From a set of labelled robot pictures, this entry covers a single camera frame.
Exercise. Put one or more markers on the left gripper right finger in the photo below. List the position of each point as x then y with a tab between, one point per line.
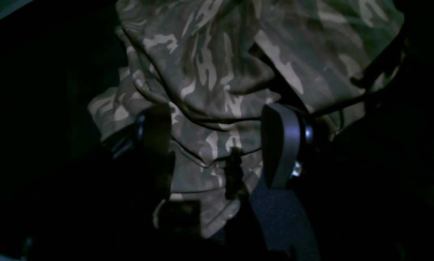
287	141

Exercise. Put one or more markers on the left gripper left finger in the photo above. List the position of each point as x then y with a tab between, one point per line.
154	127

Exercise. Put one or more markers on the camouflage t-shirt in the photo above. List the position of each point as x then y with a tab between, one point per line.
213	64

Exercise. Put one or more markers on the black table cloth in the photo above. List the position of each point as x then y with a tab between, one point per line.
366	194

